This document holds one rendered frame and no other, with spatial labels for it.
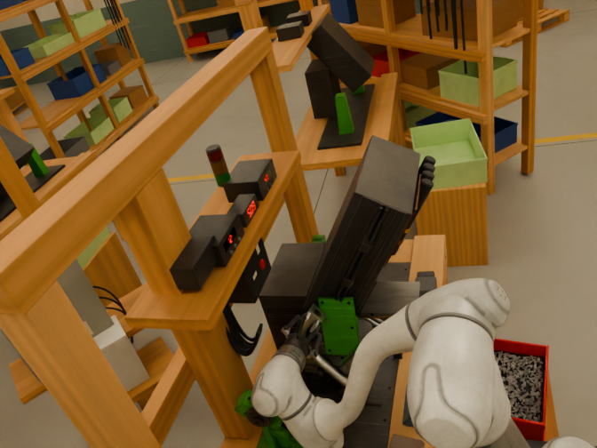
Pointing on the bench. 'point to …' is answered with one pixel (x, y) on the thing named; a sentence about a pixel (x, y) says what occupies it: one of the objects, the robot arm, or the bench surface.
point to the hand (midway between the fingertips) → (311, 320)
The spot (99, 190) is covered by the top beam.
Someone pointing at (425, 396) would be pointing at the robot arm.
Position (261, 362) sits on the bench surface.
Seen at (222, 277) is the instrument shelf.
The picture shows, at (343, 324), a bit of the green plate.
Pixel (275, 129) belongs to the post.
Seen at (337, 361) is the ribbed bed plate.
